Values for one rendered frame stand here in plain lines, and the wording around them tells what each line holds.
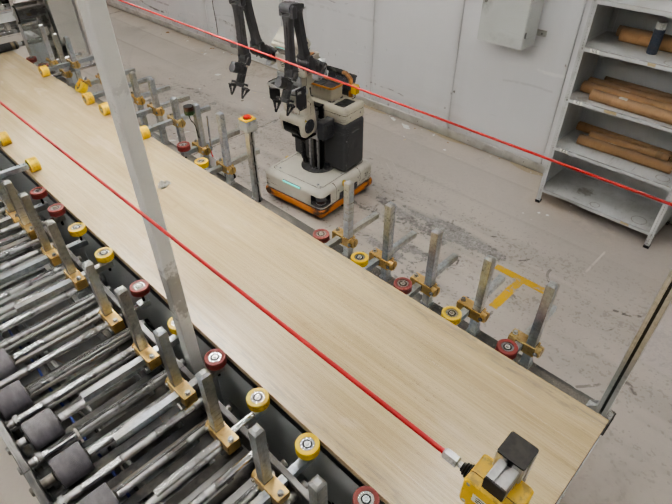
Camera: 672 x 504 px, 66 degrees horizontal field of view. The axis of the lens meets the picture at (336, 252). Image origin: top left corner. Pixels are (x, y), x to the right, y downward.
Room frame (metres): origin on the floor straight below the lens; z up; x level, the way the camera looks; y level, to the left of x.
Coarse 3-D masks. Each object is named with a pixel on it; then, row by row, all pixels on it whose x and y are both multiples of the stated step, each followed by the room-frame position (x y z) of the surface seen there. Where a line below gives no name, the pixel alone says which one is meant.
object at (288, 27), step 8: (296, 8) 3.20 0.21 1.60; (288, 16) 3.19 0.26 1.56; (296, 16) 3.19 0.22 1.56; (288, 24) 3.18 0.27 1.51; (288, 32) 3.18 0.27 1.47; (288, 40) 3.18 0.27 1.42; (288, 48) 3.19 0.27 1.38; (288, 56) 3.19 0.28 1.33; (288, 64) 3.19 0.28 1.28; (296, 64) 3.21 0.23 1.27; (288, 72) 3.19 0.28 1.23
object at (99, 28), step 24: (96, 0) 1.29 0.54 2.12; (96, 24) 1.28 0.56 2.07; (96, 48) 1.28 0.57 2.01; (120, 72) 1.30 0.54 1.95; (120, 96) 1.29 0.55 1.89; (120, 120) 1.28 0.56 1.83; (120, 144) 1.30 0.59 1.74; (144, 168) 1.29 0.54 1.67; (144, 192) 1.28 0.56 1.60; (168, 240) 1.30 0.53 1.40; (168, 264) 1.29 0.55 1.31; (168, 288) 1.28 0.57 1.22; (192, 336) 1.30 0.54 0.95; (192, 360) 1.28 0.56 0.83
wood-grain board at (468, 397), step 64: (0, 64) 4.30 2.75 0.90; (0, 128) 3.13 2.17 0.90; (64, 128) 3.12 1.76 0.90; (64, 192) 2.36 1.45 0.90; (128, 192) 2.36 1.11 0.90; (192, 192) 2.35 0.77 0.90; (128, 256) 1.82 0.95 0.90; (192, 256) 1.82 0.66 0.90; (256, 256) 1.82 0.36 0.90; (320, 256) 1.81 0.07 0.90; (192, 320) 1.42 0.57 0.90; (256, 320) 1.42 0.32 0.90; (320, 320) 1.42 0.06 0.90; (384, 320) 1.42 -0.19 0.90; (256, 384) 1.13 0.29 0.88; (320, 384) 1.11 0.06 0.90; (384, 384) 1.11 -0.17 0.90; (448, 384) 1.11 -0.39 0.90; (512, 384) 1.11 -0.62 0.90; (384, 448) 0.87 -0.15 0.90; (576, 448) 0.86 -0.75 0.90
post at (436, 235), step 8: (432, 232) 1.70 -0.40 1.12; (440, 232) 1.69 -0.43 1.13; (432, 240) 1.69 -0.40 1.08; (440, 240) 1.69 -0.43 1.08; (432, 248) 1.69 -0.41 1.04; (432, 256) 1.69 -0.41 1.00; (432, 264) 1.68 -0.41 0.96; (432, 272) 1.68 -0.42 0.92; (432, 280) 1.68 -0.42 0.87; (424, 296) 1.69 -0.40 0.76; (432, 296) 1.70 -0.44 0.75
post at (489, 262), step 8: (488, 256) 1.53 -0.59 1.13; (488, 264) 1.51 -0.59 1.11; (488, 272) 1.50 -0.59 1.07; (480, 280) 1.52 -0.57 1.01; (488, 280) 1.51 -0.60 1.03; (480, 288) 1.52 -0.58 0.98; (488, 288) 1.52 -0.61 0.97; (480, 296) 1.51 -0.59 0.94; (480, 304) 1.50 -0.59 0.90; (472, 320) 1.52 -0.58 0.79; (472, 328) 1.51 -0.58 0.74
